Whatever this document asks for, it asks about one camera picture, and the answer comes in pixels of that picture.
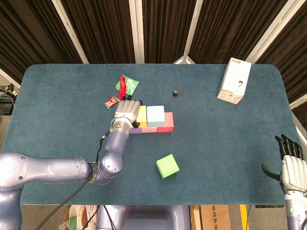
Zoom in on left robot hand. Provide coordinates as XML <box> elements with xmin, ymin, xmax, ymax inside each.
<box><xmin>114</xmin><ymin>95</ymin><xmax>144</xmax><ymax>128</ymax></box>

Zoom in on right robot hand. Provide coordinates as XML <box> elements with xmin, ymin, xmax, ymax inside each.
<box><xmin>261</xmin><ymin>134</ymin><xmax>307</xmax><ymax>194</ymax></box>

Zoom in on yellow foam cube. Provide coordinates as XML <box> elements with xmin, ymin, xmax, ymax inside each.
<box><xmin>135</xmin><ymin>105</ymin><xmax>148</xmax><ymax>128</ymax></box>

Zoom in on light blue foam cube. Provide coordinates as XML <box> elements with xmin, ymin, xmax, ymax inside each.
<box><xmin>146</xmin><ymin>105</ymin><xmax>165</xmax><ymax>128</ymax></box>

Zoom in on red foam cube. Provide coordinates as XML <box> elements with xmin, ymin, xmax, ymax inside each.
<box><xmin>156</xmin><ymin>112</ymin><xmax>174</xmax><ymax>133</ymax></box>

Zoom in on green foam cube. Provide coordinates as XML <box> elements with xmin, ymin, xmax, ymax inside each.
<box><xmin>155</xmin><ymin>153</ymin><xmax>180</xmax><ymax>179</ymax></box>

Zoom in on red candy wrapper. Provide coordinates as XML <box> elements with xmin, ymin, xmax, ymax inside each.
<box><xmin>104</xmin><ymin>95</ymin><xmax>120</xmax><ymax>110</ymax></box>

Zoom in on red feather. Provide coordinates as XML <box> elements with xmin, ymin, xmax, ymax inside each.
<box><xmin>119</xmin><ymin>75</ymin><xmax>128</xmax><ymax>99</ymax></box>

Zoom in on green paper packet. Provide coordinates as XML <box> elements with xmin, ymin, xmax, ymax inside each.
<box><xmin>113</xmin><ymin>76</ymin><xmax>140</xmax><ymax>96</ymax></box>

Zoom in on metal stand foot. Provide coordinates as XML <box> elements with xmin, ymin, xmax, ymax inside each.
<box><xmin>172</xmin><ymin>54</ymin><xmax>196</xmax><ymax>65</ymax></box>

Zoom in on teal felt table cover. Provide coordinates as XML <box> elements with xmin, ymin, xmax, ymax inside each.
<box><xmin>0</xmin><ymin>63</ymin><xmax>301</xmax><ymax>206</ymax></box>

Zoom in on dark brown curtain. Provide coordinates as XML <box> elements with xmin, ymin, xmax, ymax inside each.
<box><xmin>0</xmin><ymin>0</ymin><xmax>307</xmax><ymax>115</ymax></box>

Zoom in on brown cardboard box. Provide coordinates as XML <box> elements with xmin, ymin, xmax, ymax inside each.
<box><xmin>200</xmin><ymin>205</ymin><xmax>232</xmax><ymax>230</ymax></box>

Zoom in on white carton box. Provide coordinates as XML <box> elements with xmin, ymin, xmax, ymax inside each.
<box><xmin>217</xmin><ymin>57</ymin><xmax>252</xmax><ymax>106</ymax></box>

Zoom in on wooden plank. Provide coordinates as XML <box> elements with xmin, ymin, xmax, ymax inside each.
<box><xmin>190</xmin><ymin>205</ymin><xmax>201</xmax><ymax>230</ymax></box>

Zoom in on grey robot torso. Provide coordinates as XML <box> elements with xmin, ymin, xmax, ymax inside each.
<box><xmin>95</xmin><ymin>205</ymin><xmax>191</xmax><ymax>230</ymax></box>

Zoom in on white green paper bag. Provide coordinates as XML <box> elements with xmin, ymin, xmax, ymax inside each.
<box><xmin>59</xmin><ymin>205</ymin><xmax>99</xmax><ymax>230</ymax></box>

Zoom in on white frame post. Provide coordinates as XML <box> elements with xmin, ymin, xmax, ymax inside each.
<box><xmin>246</xmin><ymin>0</ymin><xmax>303</xmax><ymax>64</ymax></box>
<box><xmin>289</xmin><ymin>94</ymin><xmax>307</xmax><ymax>109</ymax></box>
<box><xmin>129</xmin><ymin>0</ymin><xmax>145</xmax><ymax>64</ymax></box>
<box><xmin>51</xmin><ymin>0</ymin><xmax>89</xmax><ymax>64</ymax></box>
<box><xmin>183</xmin><ymin>0</ymin><xmax>204</xmax><ymax>58</ymax></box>
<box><xmin>0</xmin><ymin>68</ymin><xmax>22</xmax><ymax>90</ymax></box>

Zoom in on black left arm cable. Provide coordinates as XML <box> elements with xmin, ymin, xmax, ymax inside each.
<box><xmin>35</xmin><ymin>130</ymin><xmax>112</xmax><ymax>230</ymax></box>

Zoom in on black torso cable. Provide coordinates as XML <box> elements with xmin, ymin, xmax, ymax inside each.
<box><xmin>103</xmin><ymin>205</ymin><xmax>116</xmax><ymax>230</ymax></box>

